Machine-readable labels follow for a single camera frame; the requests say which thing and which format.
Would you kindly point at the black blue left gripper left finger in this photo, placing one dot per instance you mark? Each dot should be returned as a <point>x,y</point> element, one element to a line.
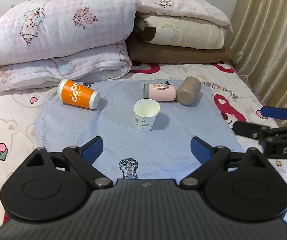
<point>81,159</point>

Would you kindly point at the brown pillow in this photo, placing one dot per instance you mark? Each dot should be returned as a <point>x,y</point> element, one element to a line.
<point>150,53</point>

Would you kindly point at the white leaf-print paper cup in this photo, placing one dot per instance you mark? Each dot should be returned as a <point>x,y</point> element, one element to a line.
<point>146,111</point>

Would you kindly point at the cream brown folded blanket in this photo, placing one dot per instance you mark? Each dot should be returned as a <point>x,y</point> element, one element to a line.
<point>179,31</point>

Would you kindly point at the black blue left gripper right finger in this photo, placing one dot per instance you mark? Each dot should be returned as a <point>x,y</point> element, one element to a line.
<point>212,159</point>

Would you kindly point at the pink cylindrical cup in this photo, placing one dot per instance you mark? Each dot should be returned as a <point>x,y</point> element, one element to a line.
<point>159,92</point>

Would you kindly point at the pink bear-print pillow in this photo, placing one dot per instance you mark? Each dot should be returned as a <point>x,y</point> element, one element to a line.
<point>200,9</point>

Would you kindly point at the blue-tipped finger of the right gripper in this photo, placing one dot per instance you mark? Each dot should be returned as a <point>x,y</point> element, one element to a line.
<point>274,112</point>

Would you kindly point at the taupe brown cup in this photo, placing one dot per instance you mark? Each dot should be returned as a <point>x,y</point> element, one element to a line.
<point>188,91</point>

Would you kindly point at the pink checkered folded quilt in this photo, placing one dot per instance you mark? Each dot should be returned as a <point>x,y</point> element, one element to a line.
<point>45,41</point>

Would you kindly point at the beige curtain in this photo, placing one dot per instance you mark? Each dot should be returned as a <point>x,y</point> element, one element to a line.
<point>258,46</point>

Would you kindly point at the orange CoCo paper cup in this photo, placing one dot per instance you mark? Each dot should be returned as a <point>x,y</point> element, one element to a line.
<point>72,93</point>

